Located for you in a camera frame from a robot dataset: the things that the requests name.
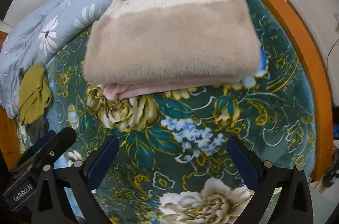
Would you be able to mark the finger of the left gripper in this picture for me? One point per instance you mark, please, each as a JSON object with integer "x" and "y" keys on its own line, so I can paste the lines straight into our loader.
{"x": 48, "y": 148}

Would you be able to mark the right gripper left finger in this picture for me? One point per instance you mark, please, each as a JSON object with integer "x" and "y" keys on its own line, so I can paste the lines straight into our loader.
{"x": 51, "y": 205}

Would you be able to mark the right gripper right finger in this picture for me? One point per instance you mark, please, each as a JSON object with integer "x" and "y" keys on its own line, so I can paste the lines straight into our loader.
{"x": 294, "y": 204}

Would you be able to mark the beige fuzzy graphic sweater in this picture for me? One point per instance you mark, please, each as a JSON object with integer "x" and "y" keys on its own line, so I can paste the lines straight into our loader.
{"x": 146, "y": 40}

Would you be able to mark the dark grey garment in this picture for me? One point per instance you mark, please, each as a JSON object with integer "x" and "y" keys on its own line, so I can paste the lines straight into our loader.
{"x": 37, "y": 129}

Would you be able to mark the olive green knit sweater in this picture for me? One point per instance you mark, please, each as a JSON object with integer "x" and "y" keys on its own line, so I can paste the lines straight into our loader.
{"x": 34, "y": 95}

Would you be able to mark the pink folded garment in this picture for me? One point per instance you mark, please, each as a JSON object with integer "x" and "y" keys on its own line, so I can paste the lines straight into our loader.
{"x": 119, "y": 91}

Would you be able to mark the teal floral bed blanket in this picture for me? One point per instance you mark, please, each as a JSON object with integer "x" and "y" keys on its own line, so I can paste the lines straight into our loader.
{"x": 172, "y": 165}

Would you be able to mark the orange wooden bed frame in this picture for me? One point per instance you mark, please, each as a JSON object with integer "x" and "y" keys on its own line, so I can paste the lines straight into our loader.
{"x": 309, "y": 58}

